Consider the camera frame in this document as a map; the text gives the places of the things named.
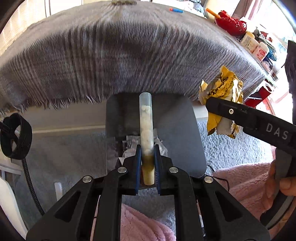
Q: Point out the yellow wrapper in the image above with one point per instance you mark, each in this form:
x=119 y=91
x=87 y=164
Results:
x=227 y=86

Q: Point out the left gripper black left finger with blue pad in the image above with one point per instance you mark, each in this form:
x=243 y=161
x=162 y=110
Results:
x=91 y=209

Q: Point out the grey plaid table cloth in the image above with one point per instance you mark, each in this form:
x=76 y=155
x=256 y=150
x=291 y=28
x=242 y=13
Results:
x=91 y=52

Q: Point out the red plastic fruit basket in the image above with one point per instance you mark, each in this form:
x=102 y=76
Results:
x=234 y=27

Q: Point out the white bottle pink label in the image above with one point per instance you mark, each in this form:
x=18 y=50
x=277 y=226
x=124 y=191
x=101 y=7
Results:
x=260 y=51

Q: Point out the white bottle yellow cap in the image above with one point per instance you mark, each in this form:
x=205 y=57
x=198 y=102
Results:
x=249 y=42

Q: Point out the blue orange marker pen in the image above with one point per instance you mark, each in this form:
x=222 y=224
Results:
x=176 y=10

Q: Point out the person's right hand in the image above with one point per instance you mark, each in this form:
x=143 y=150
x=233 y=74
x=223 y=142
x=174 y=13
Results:
x=285 y=185

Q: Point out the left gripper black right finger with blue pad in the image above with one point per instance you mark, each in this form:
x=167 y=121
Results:
x=204 y=210

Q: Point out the clear tube with cotton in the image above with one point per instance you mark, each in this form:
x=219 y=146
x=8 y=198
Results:
x=146 y=137

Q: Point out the grey trash bin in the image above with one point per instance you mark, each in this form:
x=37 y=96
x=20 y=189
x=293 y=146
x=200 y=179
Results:
x=173 y=120

